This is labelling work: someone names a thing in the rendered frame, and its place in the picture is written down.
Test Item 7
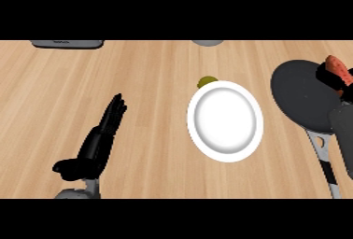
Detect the dark grey frying pan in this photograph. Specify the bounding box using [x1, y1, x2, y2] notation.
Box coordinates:
[269, 59, 344, 200]

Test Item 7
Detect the grey round object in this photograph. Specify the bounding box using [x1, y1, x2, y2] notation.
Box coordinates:
[191, 39, 226, 48]

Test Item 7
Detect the red-orange sweet potato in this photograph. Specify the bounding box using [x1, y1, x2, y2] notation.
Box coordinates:
[324, 54, 353, 94]

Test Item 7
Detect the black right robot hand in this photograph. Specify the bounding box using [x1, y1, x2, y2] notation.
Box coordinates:
[315, 63, 353, 105]

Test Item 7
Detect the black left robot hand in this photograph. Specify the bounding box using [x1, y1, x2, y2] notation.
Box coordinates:
[52, 92, 130, 182]

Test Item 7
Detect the flat dark grey appliance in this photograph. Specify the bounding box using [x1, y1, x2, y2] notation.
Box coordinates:
[30, 39, 107, 50]

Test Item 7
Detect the white round plate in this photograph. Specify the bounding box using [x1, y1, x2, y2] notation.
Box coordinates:
[185, 79, 266, 163]

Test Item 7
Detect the olive green round vegetable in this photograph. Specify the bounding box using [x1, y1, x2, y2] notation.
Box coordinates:
[197, 76, 220, 90]

